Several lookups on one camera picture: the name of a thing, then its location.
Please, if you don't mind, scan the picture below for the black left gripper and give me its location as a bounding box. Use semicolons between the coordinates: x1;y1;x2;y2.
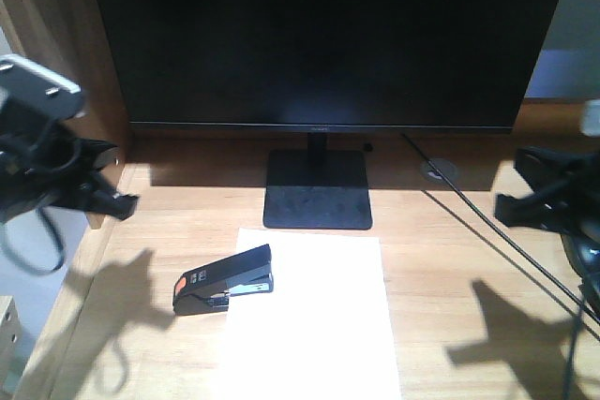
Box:
1;99;140;224

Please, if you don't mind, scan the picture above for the black stapler orange label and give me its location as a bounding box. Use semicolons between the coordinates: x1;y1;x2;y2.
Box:
172;244;274;316

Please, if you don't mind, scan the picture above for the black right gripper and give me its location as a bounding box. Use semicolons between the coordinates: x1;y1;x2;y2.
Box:
494;146;599;241

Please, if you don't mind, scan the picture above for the black computer mouse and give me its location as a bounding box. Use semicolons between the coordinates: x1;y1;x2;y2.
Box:
561;219;599;278

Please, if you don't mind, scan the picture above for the black monitor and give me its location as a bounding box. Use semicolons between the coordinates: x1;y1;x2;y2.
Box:
97;0;559;230

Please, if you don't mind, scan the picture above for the white paper stack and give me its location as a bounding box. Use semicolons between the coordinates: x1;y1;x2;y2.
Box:
214;229;402;399

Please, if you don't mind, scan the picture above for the black monitor cable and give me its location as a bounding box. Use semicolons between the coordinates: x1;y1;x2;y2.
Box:
400;132;600;326

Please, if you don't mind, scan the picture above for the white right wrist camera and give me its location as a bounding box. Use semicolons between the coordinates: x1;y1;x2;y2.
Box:
579;99;600;137

